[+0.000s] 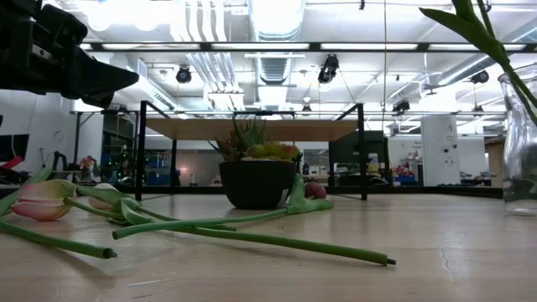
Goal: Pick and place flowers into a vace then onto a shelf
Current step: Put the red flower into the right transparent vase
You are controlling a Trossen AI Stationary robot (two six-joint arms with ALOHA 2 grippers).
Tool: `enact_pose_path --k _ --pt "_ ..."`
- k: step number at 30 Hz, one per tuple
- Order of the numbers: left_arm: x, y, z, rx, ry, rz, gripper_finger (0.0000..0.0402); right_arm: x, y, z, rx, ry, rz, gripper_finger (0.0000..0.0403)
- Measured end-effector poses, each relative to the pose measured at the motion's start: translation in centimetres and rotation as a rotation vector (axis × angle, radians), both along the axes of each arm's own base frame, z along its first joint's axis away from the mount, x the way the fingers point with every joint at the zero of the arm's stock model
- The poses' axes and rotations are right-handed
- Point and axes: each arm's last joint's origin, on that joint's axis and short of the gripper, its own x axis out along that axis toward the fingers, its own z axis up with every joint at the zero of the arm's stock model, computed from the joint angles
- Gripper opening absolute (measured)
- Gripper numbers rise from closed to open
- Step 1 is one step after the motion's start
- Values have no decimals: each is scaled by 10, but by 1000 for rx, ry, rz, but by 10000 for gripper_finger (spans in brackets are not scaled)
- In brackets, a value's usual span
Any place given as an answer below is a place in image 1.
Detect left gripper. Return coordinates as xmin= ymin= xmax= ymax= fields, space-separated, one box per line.
xmin=20 ymin=0 xmax=140 ymax=108

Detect white tulip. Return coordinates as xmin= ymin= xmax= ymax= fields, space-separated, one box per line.
xmin=76 ymin=182 xmax=238 ymax=232

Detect pink tulip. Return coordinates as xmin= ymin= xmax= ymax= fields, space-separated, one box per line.
xmin=11 ymin=179 xmax=397 ymax=267

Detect black tulip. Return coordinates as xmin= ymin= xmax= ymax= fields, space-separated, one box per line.
xmin=0 ymin=166 xmax=118 ymax=260

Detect dark maroon tulip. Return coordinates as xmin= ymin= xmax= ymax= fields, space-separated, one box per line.
xmin=111 ymin=174 xmax=336 ymax=241

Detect yellow orange tulip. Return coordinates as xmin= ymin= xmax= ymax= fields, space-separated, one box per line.
xmin=419 ymin=0 xmax=537 ymax=127

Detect clear glass vase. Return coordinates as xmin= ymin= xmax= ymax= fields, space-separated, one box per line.
xmin=498 ymin=62 xmax=537 ymax=217

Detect wooden shelf with black legs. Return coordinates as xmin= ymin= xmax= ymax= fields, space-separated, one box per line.
xmin=134 ymin=100 xmax=369 ymax=201

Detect black monitor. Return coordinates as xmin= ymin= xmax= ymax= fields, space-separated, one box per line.
xmin=0 ymin=133 xmax=30 ymax=163

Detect blue storage bins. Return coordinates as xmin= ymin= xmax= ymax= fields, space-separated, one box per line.
xmin=144 ymin=153 xmax=174 ymax=186

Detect succulent plant in black pot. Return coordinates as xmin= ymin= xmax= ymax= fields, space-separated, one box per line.
xmin=208 ymin=117 xmax=301 ymax=211

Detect white column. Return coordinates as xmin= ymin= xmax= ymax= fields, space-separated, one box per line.
xmin=420 ymin=113 xmax=461 ymax=187

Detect silver ceiling duct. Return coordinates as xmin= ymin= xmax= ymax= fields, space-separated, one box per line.
xmin=247 ymin=0 xmax=307 ymax=100

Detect black metal table frame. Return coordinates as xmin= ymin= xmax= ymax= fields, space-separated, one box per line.
xmin=0 ymin=40 xmax=537 ymax=199

